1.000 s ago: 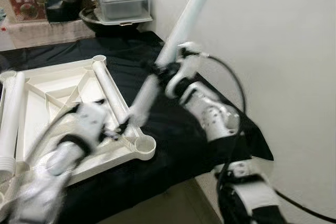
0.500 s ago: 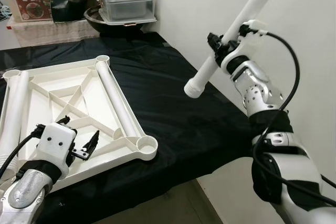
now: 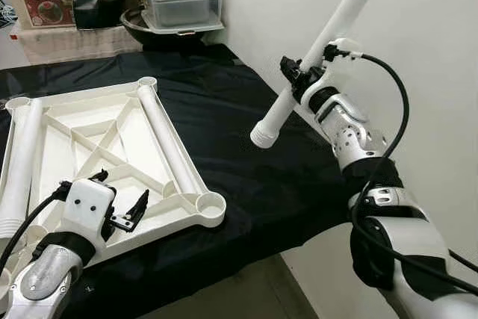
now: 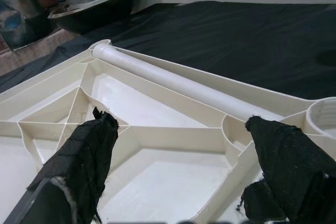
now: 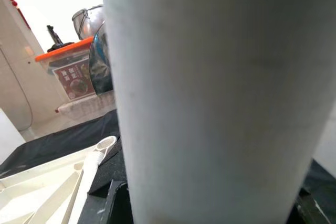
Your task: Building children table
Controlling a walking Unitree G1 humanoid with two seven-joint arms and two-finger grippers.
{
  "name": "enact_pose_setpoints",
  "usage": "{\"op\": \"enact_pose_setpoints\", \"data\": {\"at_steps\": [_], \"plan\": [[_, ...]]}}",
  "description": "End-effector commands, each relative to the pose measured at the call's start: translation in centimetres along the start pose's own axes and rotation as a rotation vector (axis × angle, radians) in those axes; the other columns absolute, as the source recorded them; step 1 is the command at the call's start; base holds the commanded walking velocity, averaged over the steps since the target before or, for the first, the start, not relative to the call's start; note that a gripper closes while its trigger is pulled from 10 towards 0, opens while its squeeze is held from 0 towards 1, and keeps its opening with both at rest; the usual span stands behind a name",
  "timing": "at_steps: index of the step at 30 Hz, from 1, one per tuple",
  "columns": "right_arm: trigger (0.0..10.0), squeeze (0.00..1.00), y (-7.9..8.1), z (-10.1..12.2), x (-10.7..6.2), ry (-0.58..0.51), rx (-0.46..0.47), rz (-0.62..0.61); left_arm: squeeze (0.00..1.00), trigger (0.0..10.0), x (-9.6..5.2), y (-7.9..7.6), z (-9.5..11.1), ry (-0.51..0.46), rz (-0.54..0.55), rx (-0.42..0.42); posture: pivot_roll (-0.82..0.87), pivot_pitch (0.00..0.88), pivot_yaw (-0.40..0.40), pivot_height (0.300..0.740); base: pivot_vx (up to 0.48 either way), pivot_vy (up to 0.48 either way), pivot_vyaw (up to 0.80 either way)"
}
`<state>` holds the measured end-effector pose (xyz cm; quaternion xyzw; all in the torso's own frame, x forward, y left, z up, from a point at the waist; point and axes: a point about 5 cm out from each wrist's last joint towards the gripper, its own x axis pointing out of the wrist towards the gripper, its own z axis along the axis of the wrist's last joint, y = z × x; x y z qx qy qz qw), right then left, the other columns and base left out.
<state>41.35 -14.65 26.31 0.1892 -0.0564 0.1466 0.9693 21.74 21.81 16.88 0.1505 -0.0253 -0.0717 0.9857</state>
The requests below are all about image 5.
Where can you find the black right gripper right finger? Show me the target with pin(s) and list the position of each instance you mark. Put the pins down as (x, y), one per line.
(309, 213)

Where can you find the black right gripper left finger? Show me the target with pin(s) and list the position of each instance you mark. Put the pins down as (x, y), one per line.
(119, 205)

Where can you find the white plastic children table top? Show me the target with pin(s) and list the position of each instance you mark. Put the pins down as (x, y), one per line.
(39, 182)

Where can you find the black tablecloth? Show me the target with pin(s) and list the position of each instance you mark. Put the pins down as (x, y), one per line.
(65, 137)

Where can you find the red printed food box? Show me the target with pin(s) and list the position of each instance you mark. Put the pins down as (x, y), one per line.
(76, 82)

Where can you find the orange-lidded clear storage box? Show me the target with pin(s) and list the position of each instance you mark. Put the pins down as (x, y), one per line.
(65, 51)

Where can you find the small black tool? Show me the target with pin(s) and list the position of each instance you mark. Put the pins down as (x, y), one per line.
(56, 40)

